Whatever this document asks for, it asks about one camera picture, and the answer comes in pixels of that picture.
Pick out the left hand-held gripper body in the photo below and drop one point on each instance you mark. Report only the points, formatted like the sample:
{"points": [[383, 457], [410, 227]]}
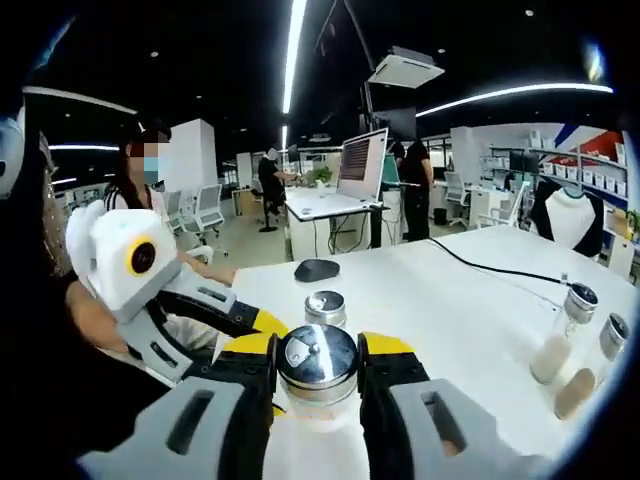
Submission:
{"points": [[125, 280]]}

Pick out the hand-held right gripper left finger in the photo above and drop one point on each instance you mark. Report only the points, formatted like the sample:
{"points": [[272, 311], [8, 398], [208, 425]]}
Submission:
{"points": [[200, 425]]}

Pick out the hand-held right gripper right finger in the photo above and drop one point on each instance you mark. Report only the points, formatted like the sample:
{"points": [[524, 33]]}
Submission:
{"points": [[430, 415]]}

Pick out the short seasoning bottle white powder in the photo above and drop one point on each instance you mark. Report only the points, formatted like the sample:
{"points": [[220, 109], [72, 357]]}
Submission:
{"points": [[325, 310], [315, 360]]}

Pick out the tall seasoning bottle white powder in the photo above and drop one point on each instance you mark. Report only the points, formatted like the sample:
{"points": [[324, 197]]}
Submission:
{"points": [[555, 355]]}

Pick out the tall seasoning bottle brown powder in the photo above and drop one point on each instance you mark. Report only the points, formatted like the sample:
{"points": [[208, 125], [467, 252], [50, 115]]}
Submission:
{"points": [[577, 395]]}

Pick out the person's brown patterned garment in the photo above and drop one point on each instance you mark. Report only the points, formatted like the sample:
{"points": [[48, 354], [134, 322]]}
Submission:
{"points": [[54, 210]]}

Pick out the white office chair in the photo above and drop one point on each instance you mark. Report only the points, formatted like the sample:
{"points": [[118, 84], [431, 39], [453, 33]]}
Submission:
{"points": [[456, 195], [507, 205], [207, 207]]}

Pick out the black computer mouse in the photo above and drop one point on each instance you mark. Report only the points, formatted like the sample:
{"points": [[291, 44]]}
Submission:
{"points": [[317, 270]]}

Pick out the person's dark clothing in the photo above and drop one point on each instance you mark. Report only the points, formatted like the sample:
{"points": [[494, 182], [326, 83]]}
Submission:
{"points": [[60, 400]]}

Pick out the white standing desk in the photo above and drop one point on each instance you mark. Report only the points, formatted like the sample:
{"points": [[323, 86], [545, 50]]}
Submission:
{"points": [[325, 205]]}

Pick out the white worn device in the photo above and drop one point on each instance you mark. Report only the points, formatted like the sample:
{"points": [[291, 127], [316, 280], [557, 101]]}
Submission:
{"points": [[10, 155]]}

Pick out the large white-framed monitor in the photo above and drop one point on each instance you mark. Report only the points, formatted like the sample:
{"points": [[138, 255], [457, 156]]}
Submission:
{"points": [[360, 170]]}

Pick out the straight ceiling light strip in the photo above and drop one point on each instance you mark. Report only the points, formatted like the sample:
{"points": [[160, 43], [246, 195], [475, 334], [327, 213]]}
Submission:
{"points": [[294, 55]]}

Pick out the shelf with white bins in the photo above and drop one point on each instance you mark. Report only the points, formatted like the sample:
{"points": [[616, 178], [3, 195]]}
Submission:
{"points": [[565, 165]]}

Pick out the ceiling air conditioner unit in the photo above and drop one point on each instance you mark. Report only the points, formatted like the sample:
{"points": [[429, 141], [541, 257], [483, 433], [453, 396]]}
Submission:
{"points": [[405, 67]]}

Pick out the curved ceiling light strip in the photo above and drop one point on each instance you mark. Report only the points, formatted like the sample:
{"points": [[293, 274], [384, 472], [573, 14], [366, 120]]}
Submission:
{"points": [[515, 95]]}

